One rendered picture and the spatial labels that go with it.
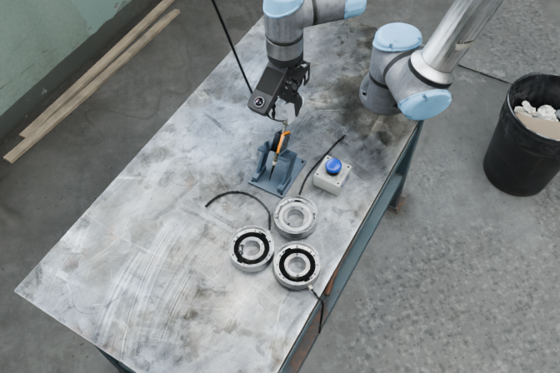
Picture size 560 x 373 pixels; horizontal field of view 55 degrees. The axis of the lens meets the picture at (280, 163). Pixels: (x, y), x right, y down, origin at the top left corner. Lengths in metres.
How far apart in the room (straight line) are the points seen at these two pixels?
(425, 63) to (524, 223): 1.25
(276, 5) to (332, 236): 0.57
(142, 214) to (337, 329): 0.96
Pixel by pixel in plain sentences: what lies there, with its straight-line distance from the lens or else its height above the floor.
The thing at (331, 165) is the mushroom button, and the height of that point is 0.87.
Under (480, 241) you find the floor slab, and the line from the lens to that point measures 2.30.
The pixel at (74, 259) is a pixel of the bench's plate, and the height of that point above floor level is 0.80.
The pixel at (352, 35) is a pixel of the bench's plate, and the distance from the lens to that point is 1.74.
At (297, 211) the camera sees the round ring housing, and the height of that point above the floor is 0.82.
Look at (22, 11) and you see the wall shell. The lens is 2.63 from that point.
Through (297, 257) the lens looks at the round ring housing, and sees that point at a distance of 1.23.
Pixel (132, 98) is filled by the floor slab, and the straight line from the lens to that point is 2.73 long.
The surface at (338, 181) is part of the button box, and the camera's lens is 1.31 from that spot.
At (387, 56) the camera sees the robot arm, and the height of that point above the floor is 1.00.
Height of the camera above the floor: 1.94
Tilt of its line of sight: 55 degrees down
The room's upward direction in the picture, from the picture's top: 2 degrees counter-clockwise
